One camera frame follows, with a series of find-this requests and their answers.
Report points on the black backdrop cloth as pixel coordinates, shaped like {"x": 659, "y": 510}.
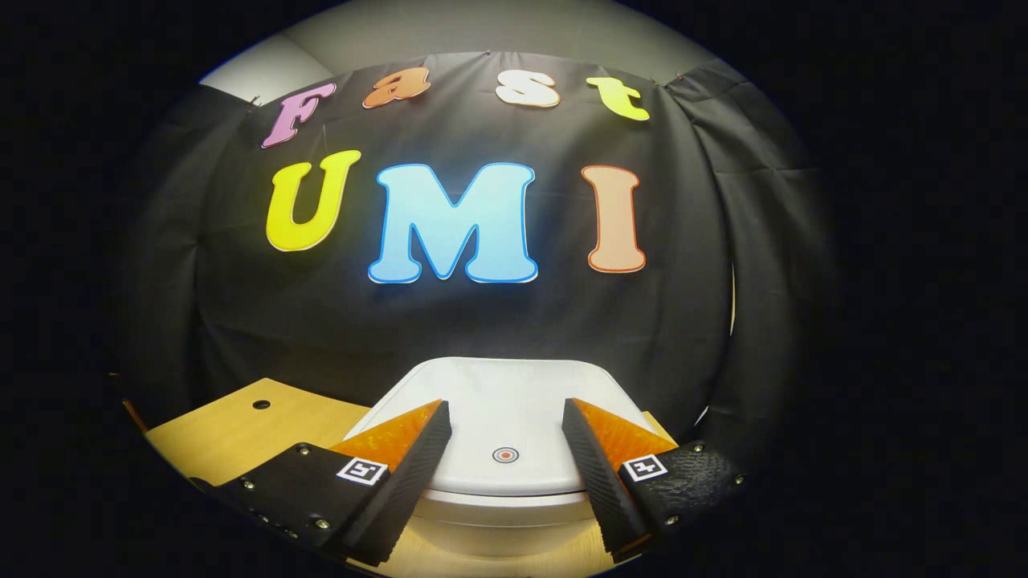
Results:
{"x": 241, "y": 321}

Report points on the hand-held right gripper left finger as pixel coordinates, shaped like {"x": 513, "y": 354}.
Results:
{"x": 401, "y": 490}

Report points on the wooden desktop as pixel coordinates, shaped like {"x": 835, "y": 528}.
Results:
{"x": 233, "y": 437}

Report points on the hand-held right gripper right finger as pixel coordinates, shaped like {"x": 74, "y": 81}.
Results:
{"x": 602, "y": 490}

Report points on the white desktop garbage bin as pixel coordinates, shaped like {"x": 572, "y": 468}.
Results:
{"x": 506, "y": 401}

